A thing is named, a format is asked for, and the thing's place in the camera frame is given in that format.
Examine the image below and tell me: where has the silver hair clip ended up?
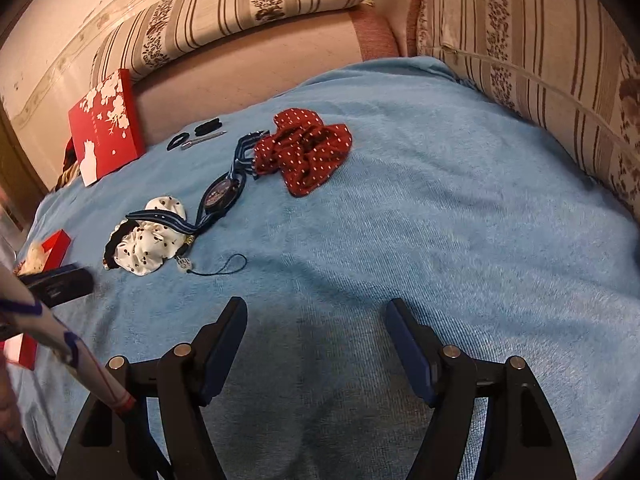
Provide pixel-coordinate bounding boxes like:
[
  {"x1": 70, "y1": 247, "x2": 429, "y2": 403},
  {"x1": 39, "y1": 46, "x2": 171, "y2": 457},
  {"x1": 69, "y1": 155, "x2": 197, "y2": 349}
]
[{"x1": 181, "y1": 131, "x2": 227, "y2": 150}]

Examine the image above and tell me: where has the blue striped strap watch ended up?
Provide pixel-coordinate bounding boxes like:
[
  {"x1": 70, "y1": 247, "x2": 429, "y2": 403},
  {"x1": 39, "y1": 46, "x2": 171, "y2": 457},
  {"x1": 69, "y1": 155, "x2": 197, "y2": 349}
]
[{"x1": 125, "y1": 131, "x2": 273, "y2": 241}]

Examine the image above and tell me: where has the light blue blanket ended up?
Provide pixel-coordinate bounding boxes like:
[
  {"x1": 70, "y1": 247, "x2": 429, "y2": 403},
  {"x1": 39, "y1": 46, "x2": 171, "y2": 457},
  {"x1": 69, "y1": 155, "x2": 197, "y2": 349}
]
[{"x1": 10, "y1": 56, "x2": 640, "y2": 480}]

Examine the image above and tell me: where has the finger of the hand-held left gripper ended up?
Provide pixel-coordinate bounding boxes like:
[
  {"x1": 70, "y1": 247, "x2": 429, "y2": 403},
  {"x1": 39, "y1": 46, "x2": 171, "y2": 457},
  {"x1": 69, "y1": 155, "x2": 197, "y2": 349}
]
[{"x1": 20, "y1": 266, "x2": 94, "y2": 307}]

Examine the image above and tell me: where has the red blossom print gift box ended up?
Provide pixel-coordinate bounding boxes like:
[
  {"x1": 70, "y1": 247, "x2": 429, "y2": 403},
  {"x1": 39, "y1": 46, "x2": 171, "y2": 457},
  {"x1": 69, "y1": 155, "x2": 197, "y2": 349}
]
[{"x1": 67, "y1": 69, "x2": 147, "y2": 188}]

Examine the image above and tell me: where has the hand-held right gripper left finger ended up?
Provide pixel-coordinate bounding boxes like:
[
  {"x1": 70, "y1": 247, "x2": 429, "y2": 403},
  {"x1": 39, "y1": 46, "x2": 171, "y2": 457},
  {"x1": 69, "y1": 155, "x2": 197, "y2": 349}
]
[{"x1": 55, "y1": 296, "x2": 249, "y2": 480}]

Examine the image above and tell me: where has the white blue patterned cable sleeve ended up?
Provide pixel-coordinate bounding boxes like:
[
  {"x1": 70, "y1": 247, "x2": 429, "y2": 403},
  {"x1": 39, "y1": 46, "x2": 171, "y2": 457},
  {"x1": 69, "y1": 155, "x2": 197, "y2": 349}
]
[{"x1": 0, "y1": 260, "x2": 137, "y2": 413}]

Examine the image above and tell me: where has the red polka dot scrunchie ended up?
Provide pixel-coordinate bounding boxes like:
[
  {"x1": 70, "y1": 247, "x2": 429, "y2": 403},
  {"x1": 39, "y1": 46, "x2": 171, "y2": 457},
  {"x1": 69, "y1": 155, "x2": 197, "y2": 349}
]
[{"x1": 252, "y1": 108, "x2": 353, "y2": 197}]

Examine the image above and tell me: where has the pink beige sofa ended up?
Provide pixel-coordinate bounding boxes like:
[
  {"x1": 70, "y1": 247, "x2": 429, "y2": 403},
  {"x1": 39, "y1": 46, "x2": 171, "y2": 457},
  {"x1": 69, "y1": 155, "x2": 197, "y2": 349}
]
[{"x1": 132, "y1": 0, "x2": 441, "y2": 146}]

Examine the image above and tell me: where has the small red box lid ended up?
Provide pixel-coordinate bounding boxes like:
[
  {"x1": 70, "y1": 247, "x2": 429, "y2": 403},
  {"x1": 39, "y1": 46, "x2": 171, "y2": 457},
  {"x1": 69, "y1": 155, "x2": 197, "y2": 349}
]
[{"x1": 0, "y1": 335, "x2": 40, "y2": 371}]

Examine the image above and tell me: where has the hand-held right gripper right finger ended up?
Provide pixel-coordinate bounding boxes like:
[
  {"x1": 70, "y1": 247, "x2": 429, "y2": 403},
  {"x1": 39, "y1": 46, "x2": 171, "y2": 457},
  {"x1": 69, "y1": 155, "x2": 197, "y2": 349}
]
[{"x1": 385, "y1": 297, "x2": 577, "y2": 480}]

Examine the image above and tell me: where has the small red jewelry box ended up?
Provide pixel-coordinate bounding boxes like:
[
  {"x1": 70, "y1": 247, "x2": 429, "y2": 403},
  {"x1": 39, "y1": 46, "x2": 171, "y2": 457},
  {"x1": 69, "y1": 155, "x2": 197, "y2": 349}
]
[{"x1": 15, "y1": 230, "x2": 71, "y2": 277}]

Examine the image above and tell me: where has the black lanyard with round charm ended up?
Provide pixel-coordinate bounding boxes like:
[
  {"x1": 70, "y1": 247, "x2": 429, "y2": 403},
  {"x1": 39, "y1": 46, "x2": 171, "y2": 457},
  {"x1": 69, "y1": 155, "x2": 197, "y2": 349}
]
[{"x1": 175, "y1": 170, "x2": 248, "y2": 278}]

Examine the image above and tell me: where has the brown patterned cloth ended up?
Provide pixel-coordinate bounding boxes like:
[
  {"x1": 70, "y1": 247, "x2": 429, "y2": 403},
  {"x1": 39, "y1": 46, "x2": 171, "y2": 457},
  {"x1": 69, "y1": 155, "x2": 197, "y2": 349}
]
[{"x1": 50, "y1": 140, "x2": 83, "y2": 192}]

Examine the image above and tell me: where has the striped floral sofa cushion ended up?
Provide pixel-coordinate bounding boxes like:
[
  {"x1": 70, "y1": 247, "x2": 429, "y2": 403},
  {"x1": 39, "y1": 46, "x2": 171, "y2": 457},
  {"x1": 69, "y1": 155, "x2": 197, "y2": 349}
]
[
  {"x1": 415, "y1": 0, "x2": 640, "y2": 211},
  {"x1": 90, "y1": 0, "x2": 373, "y2": 83}
]

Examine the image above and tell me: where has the white black print scrunchie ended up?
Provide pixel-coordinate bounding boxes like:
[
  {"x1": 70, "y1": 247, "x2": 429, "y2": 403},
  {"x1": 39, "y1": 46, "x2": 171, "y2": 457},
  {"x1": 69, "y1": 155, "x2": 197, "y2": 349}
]
[{"x1": 104, "y1": 196, "x2": 187, "y2": 277}]

